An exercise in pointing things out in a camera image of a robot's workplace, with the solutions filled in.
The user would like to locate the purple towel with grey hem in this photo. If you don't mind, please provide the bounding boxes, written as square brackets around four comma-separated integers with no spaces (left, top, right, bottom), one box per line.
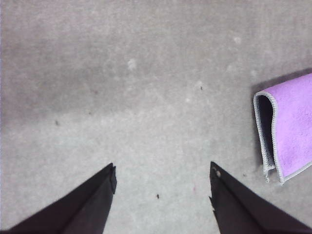
[253,72,312,185]

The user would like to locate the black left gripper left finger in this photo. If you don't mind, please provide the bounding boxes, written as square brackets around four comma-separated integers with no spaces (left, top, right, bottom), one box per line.
[0,162,117,234]

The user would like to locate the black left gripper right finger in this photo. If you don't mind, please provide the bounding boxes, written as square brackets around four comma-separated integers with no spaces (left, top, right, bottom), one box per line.
[209,161,312,234]

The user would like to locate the grey table cloth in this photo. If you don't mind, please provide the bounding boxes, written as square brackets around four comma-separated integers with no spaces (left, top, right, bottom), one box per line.
[0,0,312,234]

